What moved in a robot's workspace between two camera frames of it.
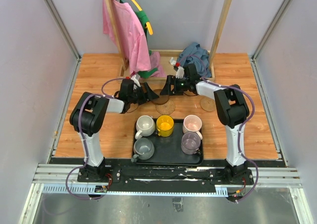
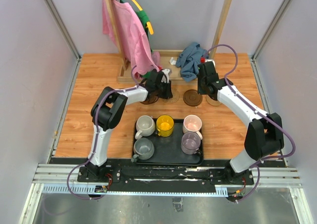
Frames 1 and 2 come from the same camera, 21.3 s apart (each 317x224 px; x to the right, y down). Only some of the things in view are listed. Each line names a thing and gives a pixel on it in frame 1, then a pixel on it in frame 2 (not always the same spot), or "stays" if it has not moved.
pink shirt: x=132 y=35 stays
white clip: x=172 y=61 stays
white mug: x=145 y=126 stays
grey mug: x=144 y=148 stays
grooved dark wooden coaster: x=162 y=98 → x=192 y=98
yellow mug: x=165 y=124 stays
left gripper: x=150 y=94 → x=169 y=93
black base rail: x=99 y=174 stays
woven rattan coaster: x=166 y=108 → x=175 y=98
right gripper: x=171 y=81 → x=200 y=90
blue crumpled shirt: x=193 y=53 stays
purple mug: x=190 y=142 stays
